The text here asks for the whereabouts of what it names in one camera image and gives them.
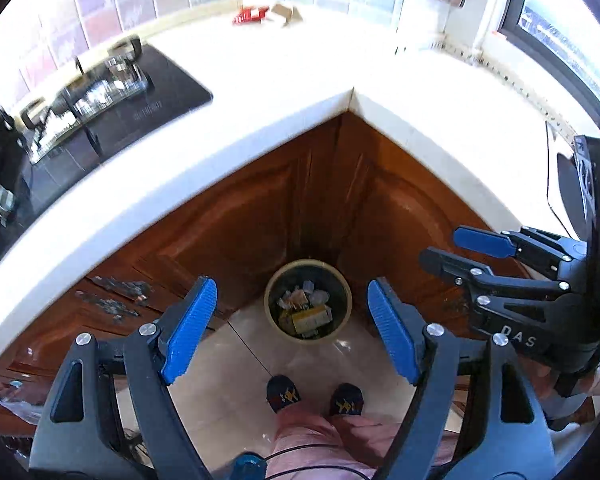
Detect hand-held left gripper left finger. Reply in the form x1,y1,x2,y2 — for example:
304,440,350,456
27,276,218,480

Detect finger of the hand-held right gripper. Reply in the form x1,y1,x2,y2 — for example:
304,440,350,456
419,246,572,311
452,226,589,281

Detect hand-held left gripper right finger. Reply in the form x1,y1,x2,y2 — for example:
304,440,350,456
366,277,558,480

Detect round trash bin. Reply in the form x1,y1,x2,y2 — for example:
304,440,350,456
264,259,353,343

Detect white and yellow box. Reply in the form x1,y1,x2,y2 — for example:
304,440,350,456
290,307,333,336

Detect dark blue patterned slipper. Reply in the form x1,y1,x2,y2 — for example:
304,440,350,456
328,383,365,417
266,375,301,413

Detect steel sink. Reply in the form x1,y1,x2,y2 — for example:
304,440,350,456
545,120,596,241

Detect pink pants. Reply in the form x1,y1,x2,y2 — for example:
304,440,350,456
270,412,461,480

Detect brown wooden cabinet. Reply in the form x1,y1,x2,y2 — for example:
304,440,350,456
0,112,531,436

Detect black glass gas cooktop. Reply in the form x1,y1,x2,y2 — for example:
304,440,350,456
0,42,215,271

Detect window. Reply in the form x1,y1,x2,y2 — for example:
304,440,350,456
497,0,600,131

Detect foil burner liner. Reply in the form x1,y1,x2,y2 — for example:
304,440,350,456
27,67,148,163

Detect black gas burner grate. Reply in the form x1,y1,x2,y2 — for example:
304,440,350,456
75,35,143,91

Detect brown cardboard piece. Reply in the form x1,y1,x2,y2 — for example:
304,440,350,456
270,2,303,27

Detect red wrapper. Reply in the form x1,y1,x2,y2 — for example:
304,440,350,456
231,6,271,26

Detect dark metal cabinet handle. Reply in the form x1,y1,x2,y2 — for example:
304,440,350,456
72,275,153,318

